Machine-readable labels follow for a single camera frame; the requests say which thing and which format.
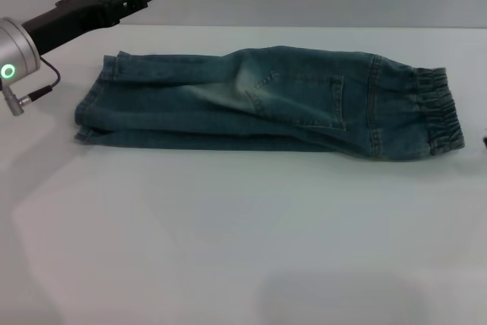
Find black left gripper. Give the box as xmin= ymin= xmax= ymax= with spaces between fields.
xmin=21 ymin=0 xmax=158 ymax=56

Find blue denim shorts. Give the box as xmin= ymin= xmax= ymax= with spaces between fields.
xmin=74 ymin=45 xmax=467 ymax=161

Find black cable with metal plug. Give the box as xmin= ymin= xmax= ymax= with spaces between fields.
xmin=1 ymin=57 xmax=62 ymax=117

